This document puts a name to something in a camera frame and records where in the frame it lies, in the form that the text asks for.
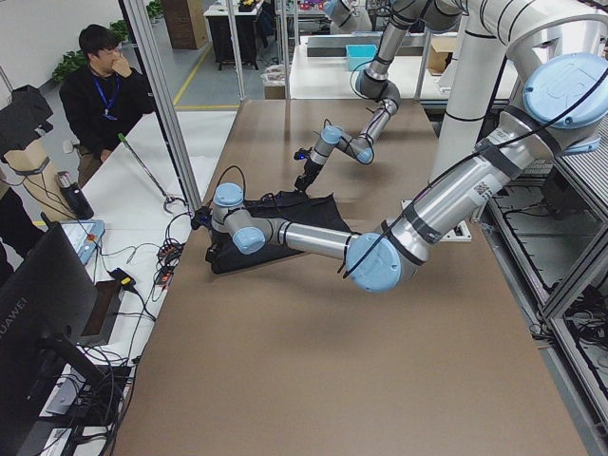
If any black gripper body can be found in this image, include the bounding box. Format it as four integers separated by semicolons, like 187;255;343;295
205;228;233;261
294;148;326;186

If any black printed t-shirt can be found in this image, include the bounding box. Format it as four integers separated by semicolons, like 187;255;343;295
205;182;359;275

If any blue plastic bin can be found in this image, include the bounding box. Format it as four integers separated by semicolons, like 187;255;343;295
345;44;377;71

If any cardboard box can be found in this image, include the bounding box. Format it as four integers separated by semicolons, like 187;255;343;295
427;37;457;76

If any teach pendant tablet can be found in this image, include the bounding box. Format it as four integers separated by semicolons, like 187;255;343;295
60;219;105;265

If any aluminium frame post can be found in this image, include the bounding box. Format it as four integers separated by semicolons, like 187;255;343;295
119;0;203;215

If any black thermos bottle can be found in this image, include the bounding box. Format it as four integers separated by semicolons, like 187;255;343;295
57;171;94;219

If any seated man in black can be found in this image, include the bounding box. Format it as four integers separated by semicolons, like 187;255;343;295
59;24;154;186

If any black and red power strip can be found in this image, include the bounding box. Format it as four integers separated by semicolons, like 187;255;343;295
154;239;185;289

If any black Huawei monitor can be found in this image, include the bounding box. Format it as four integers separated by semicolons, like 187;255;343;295
1;223;104;455

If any grabber reach tool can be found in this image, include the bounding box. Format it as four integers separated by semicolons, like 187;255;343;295
118;133;187;214

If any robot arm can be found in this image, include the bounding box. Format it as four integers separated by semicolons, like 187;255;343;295
202;1;607;293
294;1;462;193

